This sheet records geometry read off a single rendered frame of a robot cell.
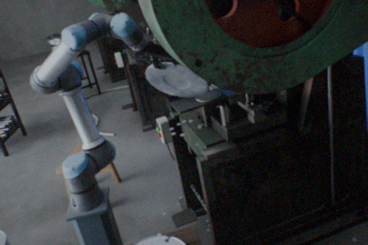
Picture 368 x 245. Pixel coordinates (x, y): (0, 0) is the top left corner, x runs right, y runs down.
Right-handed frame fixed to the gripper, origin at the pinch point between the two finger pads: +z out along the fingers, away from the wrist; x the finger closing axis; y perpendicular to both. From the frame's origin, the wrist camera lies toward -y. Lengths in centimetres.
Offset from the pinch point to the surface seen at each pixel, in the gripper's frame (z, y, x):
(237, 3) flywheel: -26.8, -36.6, -7.1
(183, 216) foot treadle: 61, 8, 58
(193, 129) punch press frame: 31.0, -3.2, 18.8
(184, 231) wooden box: 26, -6, 65
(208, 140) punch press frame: 23.8, -14.0, 26.0
